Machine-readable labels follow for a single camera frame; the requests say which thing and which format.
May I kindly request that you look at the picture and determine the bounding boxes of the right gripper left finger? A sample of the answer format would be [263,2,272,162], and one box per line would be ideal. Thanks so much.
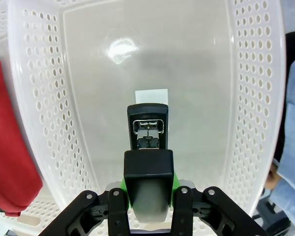
[38,177,130,236]

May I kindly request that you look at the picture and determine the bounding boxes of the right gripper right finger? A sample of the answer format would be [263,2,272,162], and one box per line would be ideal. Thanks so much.
[171,172,269,236]

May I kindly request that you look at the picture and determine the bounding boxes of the black stapler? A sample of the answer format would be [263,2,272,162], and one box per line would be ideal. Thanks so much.
[123,103,176,222]

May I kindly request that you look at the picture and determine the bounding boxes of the red and black tool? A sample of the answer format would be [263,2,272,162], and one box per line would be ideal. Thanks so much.
[0,58,44,213]

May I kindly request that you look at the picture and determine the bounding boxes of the person left forearm blue sleeve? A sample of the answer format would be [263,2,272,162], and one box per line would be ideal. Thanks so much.
[270,157,295,222]

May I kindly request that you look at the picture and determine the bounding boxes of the person left hand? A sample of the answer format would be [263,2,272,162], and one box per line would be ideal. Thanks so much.
[265,169,281,191]

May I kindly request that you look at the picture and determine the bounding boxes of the white rectangular label sticker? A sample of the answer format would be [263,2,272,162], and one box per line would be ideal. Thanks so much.
[134,88,170,105]

